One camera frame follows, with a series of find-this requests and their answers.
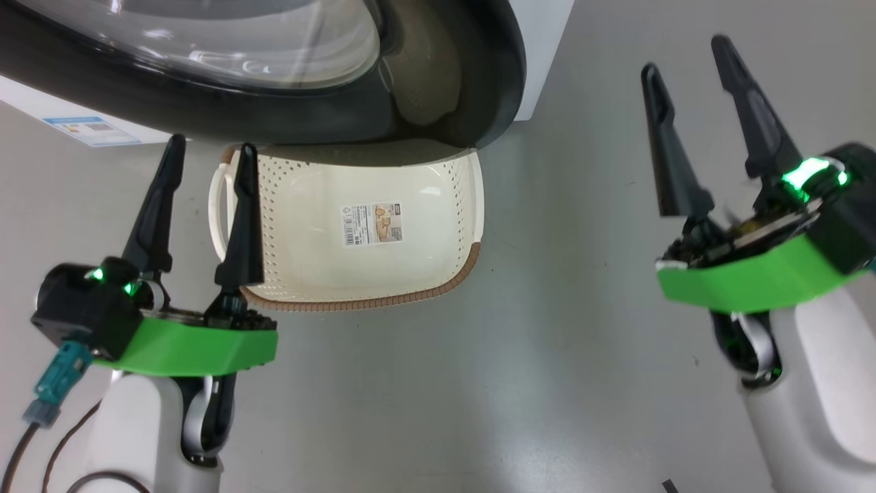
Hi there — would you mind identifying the blue energy label sticker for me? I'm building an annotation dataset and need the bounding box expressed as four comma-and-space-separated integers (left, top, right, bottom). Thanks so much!
43, 116, 142, 148

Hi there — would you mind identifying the black round glass washer door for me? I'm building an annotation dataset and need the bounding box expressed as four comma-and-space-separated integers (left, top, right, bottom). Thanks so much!
0, 0, 528, 150

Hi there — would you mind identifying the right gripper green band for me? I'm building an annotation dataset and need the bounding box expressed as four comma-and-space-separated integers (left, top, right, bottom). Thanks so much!
641, 34, 864, 316

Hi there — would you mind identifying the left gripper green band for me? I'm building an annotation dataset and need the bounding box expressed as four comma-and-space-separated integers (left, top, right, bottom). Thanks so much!
92, 134, 279, 377

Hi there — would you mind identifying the white front-load washing machine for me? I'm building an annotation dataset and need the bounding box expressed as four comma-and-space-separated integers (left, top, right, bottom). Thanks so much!
0, 0, 576, 148

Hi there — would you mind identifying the thin black cable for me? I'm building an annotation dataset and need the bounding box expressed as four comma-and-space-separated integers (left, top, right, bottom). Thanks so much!
0, 421, 42, 493

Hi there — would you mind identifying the thin brown cable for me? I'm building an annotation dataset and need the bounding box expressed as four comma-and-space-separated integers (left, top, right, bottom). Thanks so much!
41, 401, 151, 493

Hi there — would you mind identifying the teal cable connector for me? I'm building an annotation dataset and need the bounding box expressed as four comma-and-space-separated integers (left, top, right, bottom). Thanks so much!
23, 341, 93, 429

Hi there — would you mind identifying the paper label in basket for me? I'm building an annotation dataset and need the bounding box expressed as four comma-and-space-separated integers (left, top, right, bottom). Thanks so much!
340, 201, 404, 248

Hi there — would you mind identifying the cream perforated laundry basket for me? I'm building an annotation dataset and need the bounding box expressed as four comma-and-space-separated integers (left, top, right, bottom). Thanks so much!
209, 144, 485, 314

